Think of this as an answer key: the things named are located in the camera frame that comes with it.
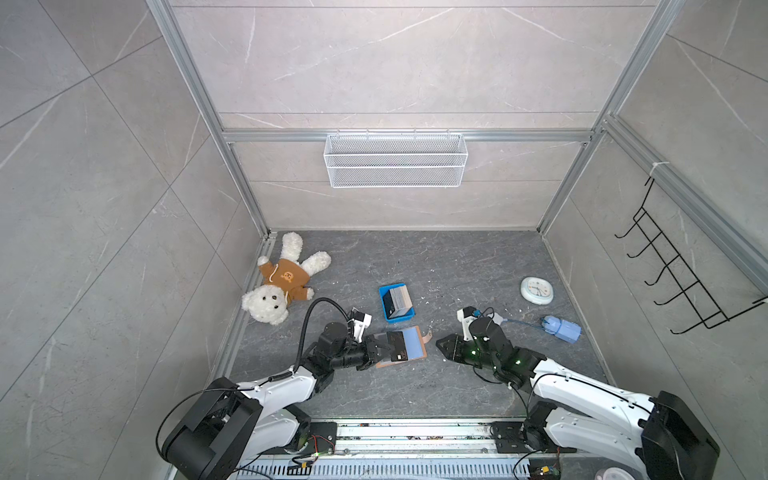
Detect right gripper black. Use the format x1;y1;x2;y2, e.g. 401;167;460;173
434;334;500;373

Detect black VIP credit card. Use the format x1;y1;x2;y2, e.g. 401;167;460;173
387;331;408;362

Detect tan leather card holder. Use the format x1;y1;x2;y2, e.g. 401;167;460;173
375;326;432;368

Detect blue card box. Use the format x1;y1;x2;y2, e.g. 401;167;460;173
379;283;415;323

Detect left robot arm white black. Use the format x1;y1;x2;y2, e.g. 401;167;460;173
155;309;407;479

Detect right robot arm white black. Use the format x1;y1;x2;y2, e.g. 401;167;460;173
436;309;720;479

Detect stack of credit cards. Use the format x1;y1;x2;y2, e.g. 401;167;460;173
382;285;413;320

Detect white round clock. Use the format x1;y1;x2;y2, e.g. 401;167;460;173
520;276;554;306

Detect white teddy bear brown shirt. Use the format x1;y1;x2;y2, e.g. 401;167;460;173
241;232;332;325

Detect blue dish brush toy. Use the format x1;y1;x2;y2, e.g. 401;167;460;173
501;315;582;344

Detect pink white round object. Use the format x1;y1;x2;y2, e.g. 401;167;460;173
594;467;634;480

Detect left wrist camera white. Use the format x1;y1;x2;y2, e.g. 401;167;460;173
349;307;372;343

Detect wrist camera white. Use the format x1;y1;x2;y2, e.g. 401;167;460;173
456;306;481;342
349;307;372;343

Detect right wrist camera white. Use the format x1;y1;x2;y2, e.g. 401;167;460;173
456;306;481;342

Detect aluminium rail front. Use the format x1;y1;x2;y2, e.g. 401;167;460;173
164;417;667;480

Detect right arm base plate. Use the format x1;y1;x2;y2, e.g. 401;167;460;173
490;421;578;454

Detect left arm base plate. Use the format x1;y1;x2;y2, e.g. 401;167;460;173
263;421;339;455

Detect white wire mesh basket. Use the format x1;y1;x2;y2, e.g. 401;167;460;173
323;133;469;188

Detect black wire hook rack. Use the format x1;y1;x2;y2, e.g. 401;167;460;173
614;177;767;336

